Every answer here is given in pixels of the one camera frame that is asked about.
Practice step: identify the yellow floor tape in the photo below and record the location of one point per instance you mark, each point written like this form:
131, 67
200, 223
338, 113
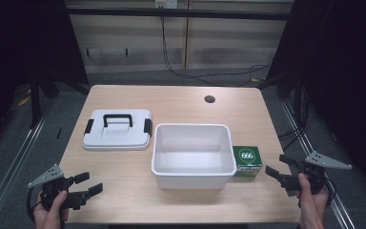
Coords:
24, 101

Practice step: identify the black horizontal frame bar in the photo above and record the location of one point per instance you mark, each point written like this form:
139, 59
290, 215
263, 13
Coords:
178, 13

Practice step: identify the small green cardboard box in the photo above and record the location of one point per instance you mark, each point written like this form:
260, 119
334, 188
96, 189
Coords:
247, 155

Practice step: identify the person's right hand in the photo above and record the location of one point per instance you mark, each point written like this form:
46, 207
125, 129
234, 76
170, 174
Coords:
313, 208

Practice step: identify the aluminium floor rail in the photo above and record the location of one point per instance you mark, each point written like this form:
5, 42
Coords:
9, 168
301, 133

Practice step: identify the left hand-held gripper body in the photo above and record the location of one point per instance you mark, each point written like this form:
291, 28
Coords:
52, 186

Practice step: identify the white plastic storage box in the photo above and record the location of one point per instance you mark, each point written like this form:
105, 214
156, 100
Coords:
192, 159

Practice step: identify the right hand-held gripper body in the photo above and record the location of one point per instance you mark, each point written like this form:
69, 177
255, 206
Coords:
316, 175

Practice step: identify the white wall outlet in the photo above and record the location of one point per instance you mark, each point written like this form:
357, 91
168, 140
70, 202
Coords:
166, 4

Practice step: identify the dark round table grommet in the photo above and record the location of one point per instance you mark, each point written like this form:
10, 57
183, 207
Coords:
209, 99

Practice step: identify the person's left hand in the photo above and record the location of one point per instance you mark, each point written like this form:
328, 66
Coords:
49, 218

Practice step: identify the black stand post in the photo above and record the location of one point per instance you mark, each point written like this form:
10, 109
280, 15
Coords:
35, 101
298, 101

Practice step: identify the small black floor piece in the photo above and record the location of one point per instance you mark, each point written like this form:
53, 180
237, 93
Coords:
58, 133

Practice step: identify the black curtain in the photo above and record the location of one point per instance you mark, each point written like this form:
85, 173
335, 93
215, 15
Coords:
346, 63
12, 47

